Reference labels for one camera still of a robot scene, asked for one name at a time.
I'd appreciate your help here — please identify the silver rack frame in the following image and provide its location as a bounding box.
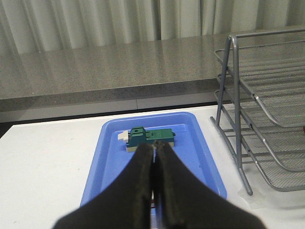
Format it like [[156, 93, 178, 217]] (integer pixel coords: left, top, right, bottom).
[[209, 28, 305, 197]]

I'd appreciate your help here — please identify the green and beige electrical module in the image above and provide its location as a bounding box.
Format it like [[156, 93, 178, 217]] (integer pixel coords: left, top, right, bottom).
[[118, 126, 176, 152]]

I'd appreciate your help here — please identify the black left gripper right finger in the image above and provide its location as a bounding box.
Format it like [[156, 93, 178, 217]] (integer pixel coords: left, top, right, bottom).
[[153, 141, 265, 229]]

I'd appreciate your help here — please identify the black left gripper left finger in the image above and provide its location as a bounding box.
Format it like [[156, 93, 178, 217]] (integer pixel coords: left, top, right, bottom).
[[54, 143, 154, 229]]

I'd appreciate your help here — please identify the grey stone counter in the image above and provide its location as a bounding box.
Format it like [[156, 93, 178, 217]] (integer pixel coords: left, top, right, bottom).
[[0, 26, 305, 113]]

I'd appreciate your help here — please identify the blue plastic tray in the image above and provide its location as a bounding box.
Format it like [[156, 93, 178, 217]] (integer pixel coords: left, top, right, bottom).
[[80, 112, 227, 206]]

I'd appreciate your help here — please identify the silver mesh tray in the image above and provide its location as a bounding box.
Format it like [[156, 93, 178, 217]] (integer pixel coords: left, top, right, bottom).
[[213, 40, 305, 128], [224, 128, 305, 193], [213, 89, 305, 173]]

